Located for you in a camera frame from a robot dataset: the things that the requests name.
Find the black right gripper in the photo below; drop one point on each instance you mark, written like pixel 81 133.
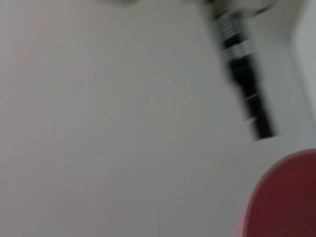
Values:
pixel 248 86

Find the pink plastic bowl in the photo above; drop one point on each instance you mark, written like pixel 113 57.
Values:
pixel 284 197

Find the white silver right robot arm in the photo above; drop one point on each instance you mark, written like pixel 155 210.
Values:
pixel 228 27

